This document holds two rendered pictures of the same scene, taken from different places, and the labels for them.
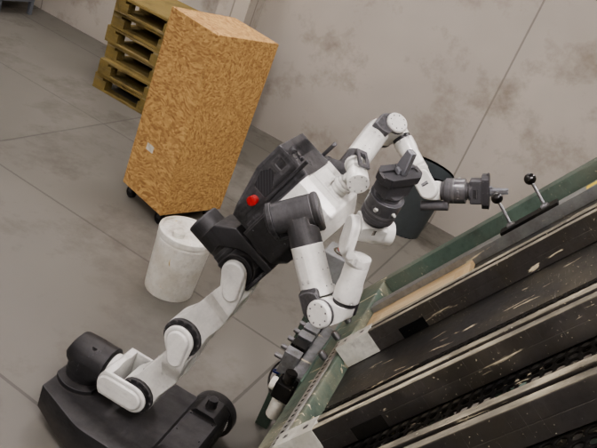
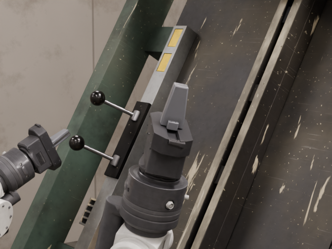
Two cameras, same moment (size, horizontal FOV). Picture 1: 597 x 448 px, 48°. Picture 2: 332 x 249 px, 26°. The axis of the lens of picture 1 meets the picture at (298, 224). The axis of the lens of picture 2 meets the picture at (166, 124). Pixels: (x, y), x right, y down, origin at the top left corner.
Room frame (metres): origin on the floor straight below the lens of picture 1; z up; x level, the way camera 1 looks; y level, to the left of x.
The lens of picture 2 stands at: (0.89, 0.60, 1.73)
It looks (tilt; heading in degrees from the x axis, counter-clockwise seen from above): 8 degrees down; 310
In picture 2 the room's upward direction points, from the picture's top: straight up
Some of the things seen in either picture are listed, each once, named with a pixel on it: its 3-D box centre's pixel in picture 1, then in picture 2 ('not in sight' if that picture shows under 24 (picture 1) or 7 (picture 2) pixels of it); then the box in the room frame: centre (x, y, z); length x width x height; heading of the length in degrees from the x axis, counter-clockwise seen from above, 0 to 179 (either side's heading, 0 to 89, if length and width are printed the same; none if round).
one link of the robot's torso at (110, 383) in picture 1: (133, 380); not in sight; (1.98, 0.34, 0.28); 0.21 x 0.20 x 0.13; 78
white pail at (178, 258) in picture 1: (181, 251); not in sight; (3.08, 0.52, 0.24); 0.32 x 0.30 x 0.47; 162
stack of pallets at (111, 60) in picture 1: (183, 67); not in sight; (5.70, 1.46, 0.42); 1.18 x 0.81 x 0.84; 72
